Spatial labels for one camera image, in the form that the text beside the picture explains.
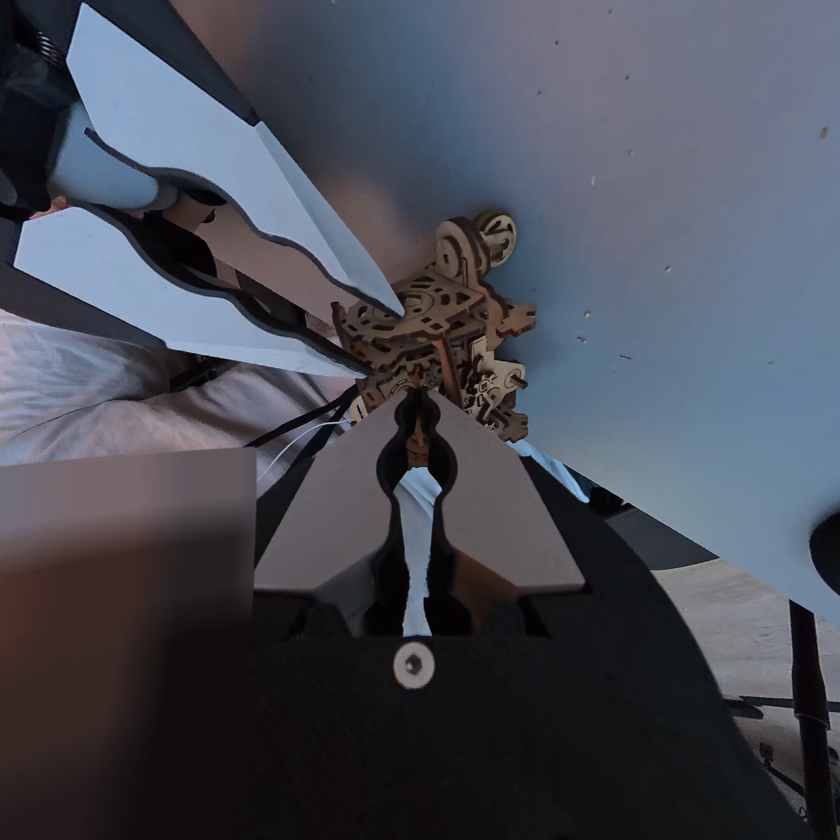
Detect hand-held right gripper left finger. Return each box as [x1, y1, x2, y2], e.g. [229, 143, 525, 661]
[253, 390, 421, 637]

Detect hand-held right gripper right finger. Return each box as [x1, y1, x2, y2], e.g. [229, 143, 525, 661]
[420, 390, 586, 634]

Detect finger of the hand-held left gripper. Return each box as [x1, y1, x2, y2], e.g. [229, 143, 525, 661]
[12, 203, 376, 379]
[64, 2, 406, 317]

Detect wooden mechanical model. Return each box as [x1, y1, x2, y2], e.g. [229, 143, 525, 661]
[331, 210, 537, 470]

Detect grey desk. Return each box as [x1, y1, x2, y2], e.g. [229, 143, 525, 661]
[169, 0, 840, 627]

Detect black desk leg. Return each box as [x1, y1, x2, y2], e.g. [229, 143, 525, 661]
[787, 599, 839, 840]

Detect white thread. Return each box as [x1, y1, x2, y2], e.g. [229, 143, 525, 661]
[256, 420, 353, 483]

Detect thin black cord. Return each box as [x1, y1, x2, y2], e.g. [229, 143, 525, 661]
[252, 387, 360, 452]

